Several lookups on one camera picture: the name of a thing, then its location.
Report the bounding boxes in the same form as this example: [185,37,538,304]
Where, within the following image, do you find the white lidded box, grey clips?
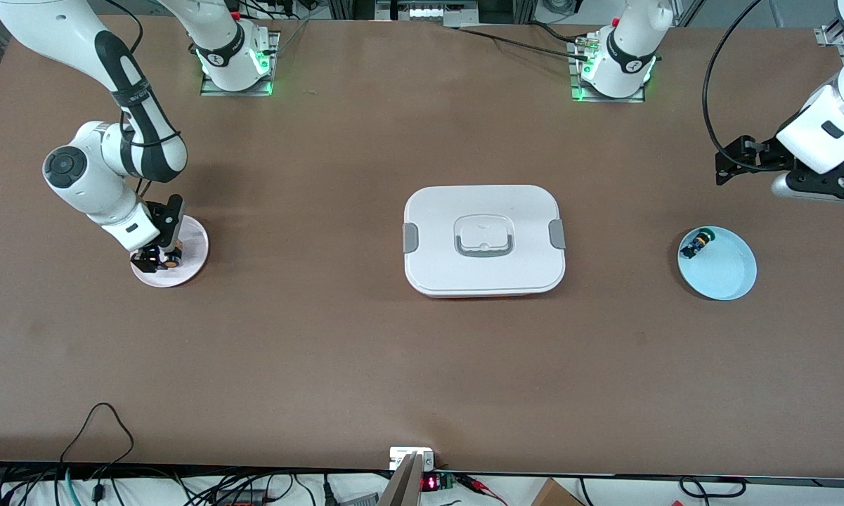
[402,185,567,299]

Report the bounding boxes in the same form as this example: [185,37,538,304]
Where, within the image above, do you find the brown cardboard box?
[531,478,585,506]

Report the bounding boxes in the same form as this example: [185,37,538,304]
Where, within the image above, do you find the pink round plate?
[130,214,209,289]

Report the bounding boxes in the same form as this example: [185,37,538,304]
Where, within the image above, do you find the light blue round plate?
[677,226,758,301]

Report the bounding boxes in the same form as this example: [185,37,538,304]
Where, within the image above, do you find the small white device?
[389,446,436,472]

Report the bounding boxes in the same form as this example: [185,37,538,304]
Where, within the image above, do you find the grey power strip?
[375,0,480,23]

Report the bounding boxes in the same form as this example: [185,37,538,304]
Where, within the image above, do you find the grey aluminium bar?
[378,453,424,506]

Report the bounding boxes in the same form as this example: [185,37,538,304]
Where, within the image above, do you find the red test leads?
[457,474,508,506]

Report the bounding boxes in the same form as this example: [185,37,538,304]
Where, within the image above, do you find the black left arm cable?
[701,0,795,173]

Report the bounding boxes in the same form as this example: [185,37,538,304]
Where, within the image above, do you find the blue yellow green switch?
[680,227,716,261]

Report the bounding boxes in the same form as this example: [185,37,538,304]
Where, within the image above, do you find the thin black looped cable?
[60,402,136,486]

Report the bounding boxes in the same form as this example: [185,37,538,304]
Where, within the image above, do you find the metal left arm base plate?
[569,39,646,104]

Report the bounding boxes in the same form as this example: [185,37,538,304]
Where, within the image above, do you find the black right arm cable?
[102,0,183,199]

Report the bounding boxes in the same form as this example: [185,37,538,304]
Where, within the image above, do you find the black cable to arm base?
[450,25,591,63]

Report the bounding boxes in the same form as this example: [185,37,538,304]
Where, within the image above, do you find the thin grey cable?
[274,18,311,56]

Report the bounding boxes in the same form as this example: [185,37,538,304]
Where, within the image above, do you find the coiled black cable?
[677,476,747,501]

